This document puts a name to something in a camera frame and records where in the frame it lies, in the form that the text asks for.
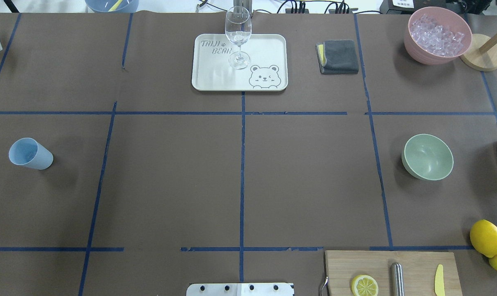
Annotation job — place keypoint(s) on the green bowl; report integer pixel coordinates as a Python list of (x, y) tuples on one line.
[(426, 157)]

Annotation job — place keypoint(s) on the light blue plastic cup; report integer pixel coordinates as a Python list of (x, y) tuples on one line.
[(27, 152)]

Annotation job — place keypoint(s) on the blue bowl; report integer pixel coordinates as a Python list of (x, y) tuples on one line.
[(113, 6)]

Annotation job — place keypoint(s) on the pink bowl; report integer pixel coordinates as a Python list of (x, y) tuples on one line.
[(444, 17)]

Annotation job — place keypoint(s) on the ice cubes in pink bowl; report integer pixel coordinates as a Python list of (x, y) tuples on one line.
[(436, 38)]

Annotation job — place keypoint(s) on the cream bear tray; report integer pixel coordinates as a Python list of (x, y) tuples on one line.
[(268, 69)]

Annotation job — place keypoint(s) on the clear wine glass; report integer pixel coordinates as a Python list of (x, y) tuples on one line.
[(238, 30)]

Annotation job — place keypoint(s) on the grey folded cloth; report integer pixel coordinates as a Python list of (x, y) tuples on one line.
[(337, 57)]

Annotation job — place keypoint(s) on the lemon half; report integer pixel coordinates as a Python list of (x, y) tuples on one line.
[(364, 285)]

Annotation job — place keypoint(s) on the wooden cutting board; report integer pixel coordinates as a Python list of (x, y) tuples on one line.
[(418, 271)]

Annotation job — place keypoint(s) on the yellow plastic knife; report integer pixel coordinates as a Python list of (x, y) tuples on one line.
[(439, 287)]

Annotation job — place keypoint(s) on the large yellow lemon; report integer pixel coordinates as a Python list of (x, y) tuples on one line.
[(483, 237)]

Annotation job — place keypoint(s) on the wooden stand base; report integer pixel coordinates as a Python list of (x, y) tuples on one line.
[(482, 53)]

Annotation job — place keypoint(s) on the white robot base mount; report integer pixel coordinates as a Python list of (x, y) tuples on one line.
[(241, 289)]

